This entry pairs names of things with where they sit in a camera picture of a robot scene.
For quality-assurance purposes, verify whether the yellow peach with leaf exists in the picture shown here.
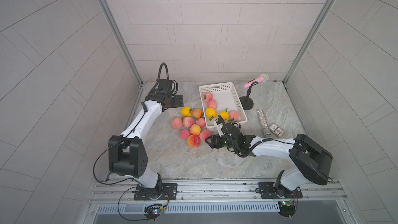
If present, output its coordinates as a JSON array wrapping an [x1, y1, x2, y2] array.
[[219, 108, 230, 120]]

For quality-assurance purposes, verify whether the white perforated plastic basket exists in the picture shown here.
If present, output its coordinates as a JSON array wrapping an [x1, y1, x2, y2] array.
[[199, 82, 248, 124]]

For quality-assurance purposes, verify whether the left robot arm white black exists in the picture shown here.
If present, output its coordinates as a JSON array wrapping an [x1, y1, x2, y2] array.
[[105, 77, 183, 200]]

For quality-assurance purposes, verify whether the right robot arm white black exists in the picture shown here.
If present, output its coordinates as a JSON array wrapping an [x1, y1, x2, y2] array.
[[205, 117, 333, 199]]

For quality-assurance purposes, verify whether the pink peach beside basket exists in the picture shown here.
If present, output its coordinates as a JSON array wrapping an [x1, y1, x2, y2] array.
[[196, 118, 206, 129]]

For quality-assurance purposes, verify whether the red orange peach bottom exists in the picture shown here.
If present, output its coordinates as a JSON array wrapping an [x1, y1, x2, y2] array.
[[187, 134, 201, 147]]

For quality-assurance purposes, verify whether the pink peach left row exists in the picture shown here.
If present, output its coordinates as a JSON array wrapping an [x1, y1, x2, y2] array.
[[171, 117, 183, 129]]

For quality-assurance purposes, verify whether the orange wrinkled peach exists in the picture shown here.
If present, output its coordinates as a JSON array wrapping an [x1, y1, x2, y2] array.
[[192, 109, 203, 120]]

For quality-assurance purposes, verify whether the orange pink peach centre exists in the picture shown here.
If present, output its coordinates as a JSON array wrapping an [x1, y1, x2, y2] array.
[[190, 123, 202, 135]]

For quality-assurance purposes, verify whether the dark pink peach lower left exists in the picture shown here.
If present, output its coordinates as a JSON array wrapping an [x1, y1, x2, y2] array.
[[179, 129, 191, 140]]

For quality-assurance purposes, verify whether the small patterned card box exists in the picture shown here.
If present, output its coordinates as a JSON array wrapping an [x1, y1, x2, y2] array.
[[268, 123, 285, 138]]

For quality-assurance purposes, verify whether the pink toy microphone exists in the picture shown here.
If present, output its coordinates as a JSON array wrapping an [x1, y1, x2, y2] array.
[[244, 74, 269, 88]]

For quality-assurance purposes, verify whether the white ventilation grille strip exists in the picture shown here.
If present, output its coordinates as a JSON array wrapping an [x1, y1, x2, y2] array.
[[97, 202, 280, 214]]

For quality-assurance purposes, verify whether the right circuit board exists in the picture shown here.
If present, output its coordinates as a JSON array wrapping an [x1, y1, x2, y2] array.
[[278, 200, 297, 218]]

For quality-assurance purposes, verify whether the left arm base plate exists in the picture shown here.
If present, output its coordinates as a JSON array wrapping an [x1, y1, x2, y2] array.
[[134, 183, 178, 201]]

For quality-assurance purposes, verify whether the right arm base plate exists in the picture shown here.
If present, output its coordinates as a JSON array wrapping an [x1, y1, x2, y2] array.
[[255, 182, 303, 199]]

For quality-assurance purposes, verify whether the left circuit board with cable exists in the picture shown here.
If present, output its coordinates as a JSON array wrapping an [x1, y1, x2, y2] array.
[[117, 186, 170, 222]]

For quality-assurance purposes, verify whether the aluminium mounting rail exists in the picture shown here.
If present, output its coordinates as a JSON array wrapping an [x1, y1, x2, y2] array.
[[88, 179, 347, 204]]

